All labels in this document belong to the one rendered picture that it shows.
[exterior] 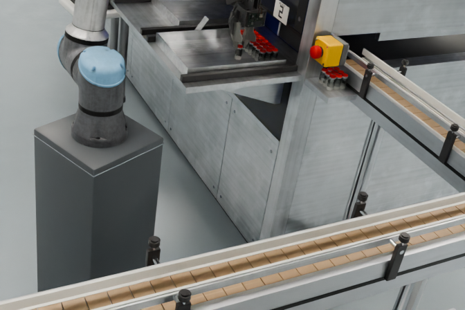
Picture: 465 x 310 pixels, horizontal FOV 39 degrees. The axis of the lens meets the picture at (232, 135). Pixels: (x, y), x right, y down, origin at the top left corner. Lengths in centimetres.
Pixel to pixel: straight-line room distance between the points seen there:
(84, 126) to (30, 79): 205
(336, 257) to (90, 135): 76
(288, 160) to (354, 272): 99
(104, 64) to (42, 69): 222
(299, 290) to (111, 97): 75
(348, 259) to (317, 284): 10
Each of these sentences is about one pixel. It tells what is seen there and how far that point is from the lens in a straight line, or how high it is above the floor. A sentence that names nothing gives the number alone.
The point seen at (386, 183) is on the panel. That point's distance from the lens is 262.
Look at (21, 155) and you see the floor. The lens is 314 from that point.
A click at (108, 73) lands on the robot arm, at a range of 167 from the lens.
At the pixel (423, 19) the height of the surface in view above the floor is 105.
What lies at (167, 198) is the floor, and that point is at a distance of 289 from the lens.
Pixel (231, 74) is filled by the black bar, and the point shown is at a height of 89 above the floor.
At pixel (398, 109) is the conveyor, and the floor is 93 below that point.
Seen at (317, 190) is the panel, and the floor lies 40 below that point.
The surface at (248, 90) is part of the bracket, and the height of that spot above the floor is 79.
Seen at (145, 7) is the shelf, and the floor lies 88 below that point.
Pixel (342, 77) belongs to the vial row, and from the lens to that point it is 203.
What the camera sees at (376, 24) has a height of 104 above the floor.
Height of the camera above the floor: 175
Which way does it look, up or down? 31 degrees down
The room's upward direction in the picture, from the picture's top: 9 degrees clockwise
